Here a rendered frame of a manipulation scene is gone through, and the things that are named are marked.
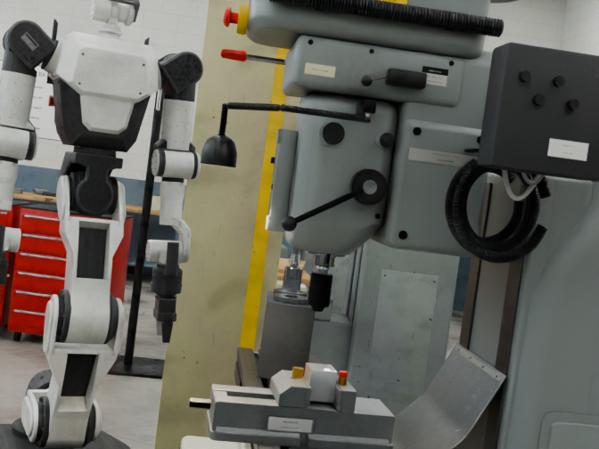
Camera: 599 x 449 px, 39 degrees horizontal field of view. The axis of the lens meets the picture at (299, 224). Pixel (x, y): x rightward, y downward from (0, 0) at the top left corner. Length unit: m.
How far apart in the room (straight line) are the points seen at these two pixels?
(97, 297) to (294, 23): 1.01
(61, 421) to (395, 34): 1.42
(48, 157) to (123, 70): 8.58
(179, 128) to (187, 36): 8.42
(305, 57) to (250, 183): 1.86
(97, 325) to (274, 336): 0.51
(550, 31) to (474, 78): 10.10
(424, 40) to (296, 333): 0.79
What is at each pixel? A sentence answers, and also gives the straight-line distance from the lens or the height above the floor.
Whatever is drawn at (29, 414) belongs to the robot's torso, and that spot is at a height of 0.71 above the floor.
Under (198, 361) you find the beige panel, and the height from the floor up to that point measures 0.65.
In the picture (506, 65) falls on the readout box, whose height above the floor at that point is 1.68.
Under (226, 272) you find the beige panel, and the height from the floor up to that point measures 1.04.
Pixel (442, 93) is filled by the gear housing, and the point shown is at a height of 1.65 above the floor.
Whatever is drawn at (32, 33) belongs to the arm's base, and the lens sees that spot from 2.35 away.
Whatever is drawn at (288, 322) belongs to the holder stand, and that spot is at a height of 1.10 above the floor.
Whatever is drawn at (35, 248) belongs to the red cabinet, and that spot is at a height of 0.71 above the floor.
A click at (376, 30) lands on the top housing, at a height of 1.75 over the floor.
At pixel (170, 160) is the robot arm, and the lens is 2.42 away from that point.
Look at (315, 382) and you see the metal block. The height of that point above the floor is 1.07.
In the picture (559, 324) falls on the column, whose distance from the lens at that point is 1.71.
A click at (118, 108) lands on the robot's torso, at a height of 1.58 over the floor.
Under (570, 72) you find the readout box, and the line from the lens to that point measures 1.50.
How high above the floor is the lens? 1.45
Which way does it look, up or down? 3 degrees down
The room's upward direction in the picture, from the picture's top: 7 degrees clockwise
